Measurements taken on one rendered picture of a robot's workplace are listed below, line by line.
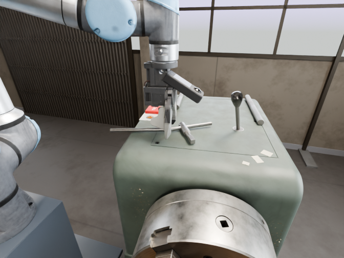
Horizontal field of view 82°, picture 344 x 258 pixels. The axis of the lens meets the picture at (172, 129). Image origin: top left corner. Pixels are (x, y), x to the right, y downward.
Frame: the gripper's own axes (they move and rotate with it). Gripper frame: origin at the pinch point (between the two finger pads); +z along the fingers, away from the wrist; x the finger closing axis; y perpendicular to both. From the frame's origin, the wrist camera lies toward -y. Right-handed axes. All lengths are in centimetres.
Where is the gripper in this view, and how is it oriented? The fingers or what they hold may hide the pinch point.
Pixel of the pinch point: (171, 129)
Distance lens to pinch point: 61.0
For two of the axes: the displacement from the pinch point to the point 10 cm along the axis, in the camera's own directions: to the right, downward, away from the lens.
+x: -1.8, 4.6, -8.7
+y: -9.8, -0.8, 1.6
